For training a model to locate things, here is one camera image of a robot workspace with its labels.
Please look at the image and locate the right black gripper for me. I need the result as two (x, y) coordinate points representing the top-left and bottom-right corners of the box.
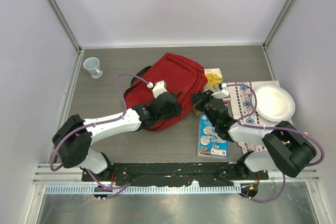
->
(190, 90), (218, 127)

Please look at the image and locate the red backpack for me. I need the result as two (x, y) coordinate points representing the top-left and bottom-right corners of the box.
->
(138, 53), (207, 131)

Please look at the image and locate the blue comic book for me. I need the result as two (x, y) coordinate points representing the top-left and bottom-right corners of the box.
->
(197, 114), (228, 159)

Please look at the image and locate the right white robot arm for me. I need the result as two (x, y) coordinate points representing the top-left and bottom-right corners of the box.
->
(191, 91), (317, 179)

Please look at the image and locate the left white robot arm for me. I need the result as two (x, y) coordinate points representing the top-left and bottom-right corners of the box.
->
(52, 92), (182, 182)

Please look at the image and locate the tan leather wallet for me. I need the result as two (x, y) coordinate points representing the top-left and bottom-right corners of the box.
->
(192, 104), (203, 115)

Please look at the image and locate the yellow cover book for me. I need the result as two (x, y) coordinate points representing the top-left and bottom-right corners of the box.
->
(204, 68), (223, 92)

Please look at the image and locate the patterned cloth placemat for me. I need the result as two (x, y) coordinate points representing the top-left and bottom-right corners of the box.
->
(229, 81), (280, 154)

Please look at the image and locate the white paper plate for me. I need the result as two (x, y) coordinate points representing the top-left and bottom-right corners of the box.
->
(251, 84), (296, 122)

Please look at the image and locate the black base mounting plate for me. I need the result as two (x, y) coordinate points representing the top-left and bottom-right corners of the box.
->
(95, 162), (269, 187)

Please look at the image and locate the translucent plastic cup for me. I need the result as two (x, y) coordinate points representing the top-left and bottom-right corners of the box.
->
(83, 57), (103, 79)

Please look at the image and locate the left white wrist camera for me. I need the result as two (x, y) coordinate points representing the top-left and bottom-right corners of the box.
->
(147, 80), (167, 99)

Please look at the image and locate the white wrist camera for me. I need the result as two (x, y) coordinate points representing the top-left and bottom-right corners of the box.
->
(147, 80), (167, 99)
(212, 83), (229, 99)

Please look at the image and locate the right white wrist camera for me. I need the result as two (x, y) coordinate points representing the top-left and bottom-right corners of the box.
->
(212, 83), (229, 99)

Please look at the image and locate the slotted cable duct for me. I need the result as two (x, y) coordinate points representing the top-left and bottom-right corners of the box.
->
(45, 184), (241, 195)

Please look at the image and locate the aluminium frame rail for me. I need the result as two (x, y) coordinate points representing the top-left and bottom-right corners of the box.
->
(33, 162), (321, 185)

